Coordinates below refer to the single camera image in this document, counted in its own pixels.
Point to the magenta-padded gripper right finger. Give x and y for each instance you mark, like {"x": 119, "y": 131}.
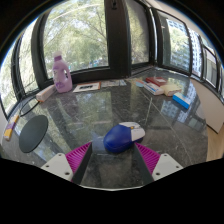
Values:
{"x": 166, "y": 165}

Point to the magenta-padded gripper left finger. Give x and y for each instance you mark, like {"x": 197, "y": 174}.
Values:
{"x": 60, "y": 165}

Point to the blue and white computer mouse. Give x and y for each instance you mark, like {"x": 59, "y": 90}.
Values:
{"x": 120, "y": 138}

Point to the dark round mouse pad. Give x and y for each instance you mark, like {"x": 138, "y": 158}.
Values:
{"x": 33, "y": 134}

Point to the yellow and purple book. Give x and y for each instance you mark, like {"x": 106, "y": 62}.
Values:
{"x": 10, "y": 128}

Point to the blue and white box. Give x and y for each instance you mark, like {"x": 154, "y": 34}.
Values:
{"x": 181, "y": 100}

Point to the cream box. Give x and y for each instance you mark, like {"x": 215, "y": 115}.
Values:
{"x": 171, "y": 89}

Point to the white box with blue stripe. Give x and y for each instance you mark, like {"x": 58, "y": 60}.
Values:
{"x": 154, "y": 89}

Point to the white card with dark photo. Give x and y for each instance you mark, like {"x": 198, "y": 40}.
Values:
{"x": 86, "y": 87}

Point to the light blue flat item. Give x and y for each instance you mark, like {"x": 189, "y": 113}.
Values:
{"x": 140, "y": 84}

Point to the purple detergent bottle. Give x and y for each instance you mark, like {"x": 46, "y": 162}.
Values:
{"x": 62, "y": 76}

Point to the printed leaflet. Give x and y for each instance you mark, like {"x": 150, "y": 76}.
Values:
{"x": 113, "y": 83}

